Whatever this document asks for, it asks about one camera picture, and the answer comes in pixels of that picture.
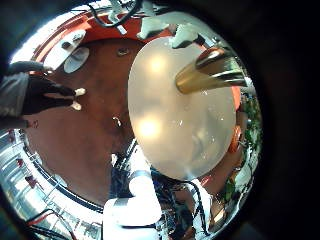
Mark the green flower bouquet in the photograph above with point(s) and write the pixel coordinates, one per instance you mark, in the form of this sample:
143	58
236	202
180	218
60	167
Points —
254	126

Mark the shiny gold vase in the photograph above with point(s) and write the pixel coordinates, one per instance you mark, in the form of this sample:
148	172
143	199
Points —
207	73

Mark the small metal floor fitting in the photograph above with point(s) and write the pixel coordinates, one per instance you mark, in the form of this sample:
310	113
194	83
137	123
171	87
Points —
122	51

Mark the small metal hook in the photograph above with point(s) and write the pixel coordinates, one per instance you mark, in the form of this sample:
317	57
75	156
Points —
117	121

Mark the white oval plate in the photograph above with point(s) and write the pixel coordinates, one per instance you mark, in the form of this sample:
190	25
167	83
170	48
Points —
76	60

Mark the white flat bracket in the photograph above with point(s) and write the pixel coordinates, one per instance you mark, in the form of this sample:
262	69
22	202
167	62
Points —
63	48

